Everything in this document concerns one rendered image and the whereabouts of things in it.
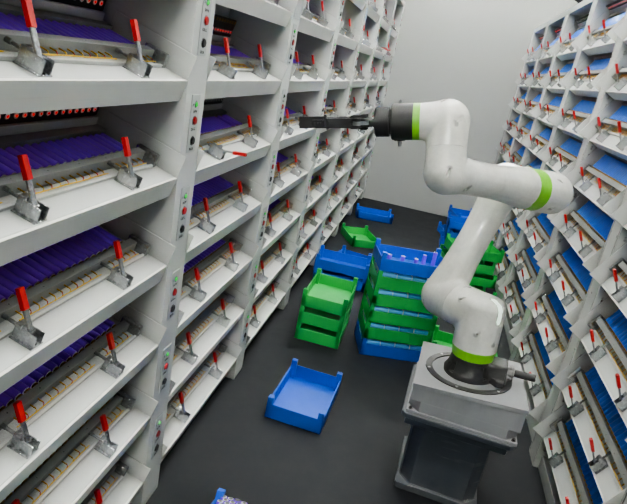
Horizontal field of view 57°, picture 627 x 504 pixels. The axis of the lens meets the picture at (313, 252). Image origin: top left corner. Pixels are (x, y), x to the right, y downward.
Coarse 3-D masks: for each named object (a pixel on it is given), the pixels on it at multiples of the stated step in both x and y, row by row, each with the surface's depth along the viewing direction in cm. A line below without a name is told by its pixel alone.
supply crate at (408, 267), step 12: (384, 252) 237; (396, 252) 258; (408, 252) 258; (420, 252) 258; (432, 252) 258; (384, 264) 238; (396, 264) 238; (408, 264) 239; (420, 264) 239; (420, 276) 241
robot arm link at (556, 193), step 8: (544, 176) 157; (552, 176) 159; (560, 176) 162; (544, 184) 156; (552, 184) 158; (560, 184) 160; (568, 184) 162; (544, 192) 156; (552, 192) 158; (560, 192) 159; (568, 192) 161; (536, 200) 157; (544, 200) 158; (552, 200) 159; (560, 200) 160; (568, 200) 162; (528, 208) 160; (536, 208) 160; (544, 208) 161; (552, 208) 162; (560, 208) 163
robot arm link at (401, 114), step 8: (392, 104) 144; (400, 104) 143; (408, 104) 143; (392, 112) 142; (400, 112) 142; (408, 112) 141; (392, 120) 142; (400, 120) 142; (408, 120) 141; (392, 128) 143; (400, 128) 142; (408, 128) 142; (392, 136) 145; (400, 136) 144; (408, 136) 144; (400, 144) 147
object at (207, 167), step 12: (204, 108) 170; (216, 108) 179; (228, 108) 186; (240, 108) 185; (240, 120) 186; (252, 120) 185; (252, 132) 184; (264, 132) 185; (276, 132) 184; (240, 144) 167; (264, 144) 181; (204, 156) 142; (228, 156) 151; (240, 156) 158; (252, 156) 171; (204, 168) 134; (216, 168) 143; (228, 168) 154; (204, 180) 139
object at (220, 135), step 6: (234, 126) 172; (240, 126) 175; (246, 126) 179; (216, 132) 156; (222, 132) 159; (228, 132) 163; (234, 132) 169; (246, 132) 178; (204, 138) 146; (210, 138) 150; (216, 138) 155; (222, 138) 159; (228, 138) 163; (204, 144) 148
